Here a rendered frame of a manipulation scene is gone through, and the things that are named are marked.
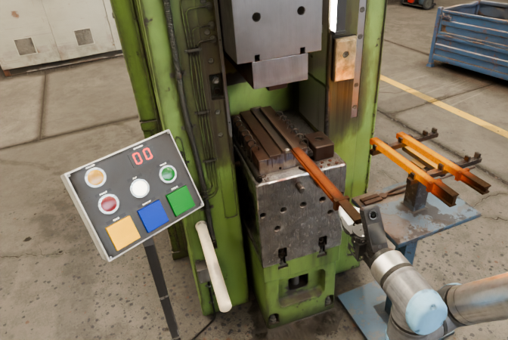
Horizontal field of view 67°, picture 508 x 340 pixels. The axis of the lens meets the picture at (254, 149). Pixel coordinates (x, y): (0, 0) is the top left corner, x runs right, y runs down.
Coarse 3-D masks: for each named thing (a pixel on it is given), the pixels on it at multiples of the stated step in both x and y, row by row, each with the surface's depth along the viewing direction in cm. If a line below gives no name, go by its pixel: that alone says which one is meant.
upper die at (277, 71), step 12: (264, 60) 125; (276, 60) 127; (288, 60) 128; (300, 60) 129; (240, 72) 141; (252, 72) 126; (264, 72) 127; (276, 72) 129; (288, 72) 130; (300, 72) 131; (252, 84) 129; (264, 84) 129; (276, 84) 131
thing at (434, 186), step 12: (372, 144) 150; (384, 144) 146; (396, 156) 139; (408, 168) 133; (420, 180) 128; (432, 180) 125; (432, 192) 125; (444, 192) 120; (456, 192) 118; (456, 204) 119
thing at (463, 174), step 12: (408, 144) 148; (420, 144) 144; (432, 156) 137; (444, 168) 134; (456, 168) 130; (468, 168) 128; (456, 180) 129; (468, 180) 126; (480, 180) 123; (480, 192) 122
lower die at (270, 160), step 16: (240, 112) 179; (272, 112) 177; (240, 128) 167; (256, 128) 164; (288, 128) 162; (272, 144) 152; (304, 144) 150; (256, 160) 147; (272, 160) 146; (288, 160) 149
